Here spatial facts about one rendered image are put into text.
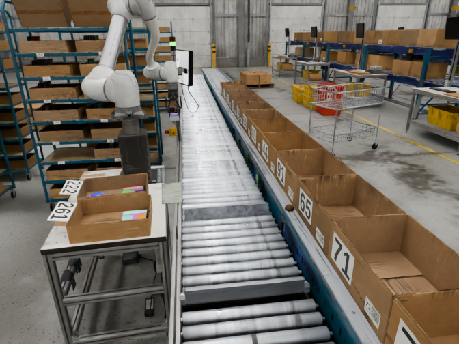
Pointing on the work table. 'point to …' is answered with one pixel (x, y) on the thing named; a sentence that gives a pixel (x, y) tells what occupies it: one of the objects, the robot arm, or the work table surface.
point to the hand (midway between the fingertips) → (174, 113)
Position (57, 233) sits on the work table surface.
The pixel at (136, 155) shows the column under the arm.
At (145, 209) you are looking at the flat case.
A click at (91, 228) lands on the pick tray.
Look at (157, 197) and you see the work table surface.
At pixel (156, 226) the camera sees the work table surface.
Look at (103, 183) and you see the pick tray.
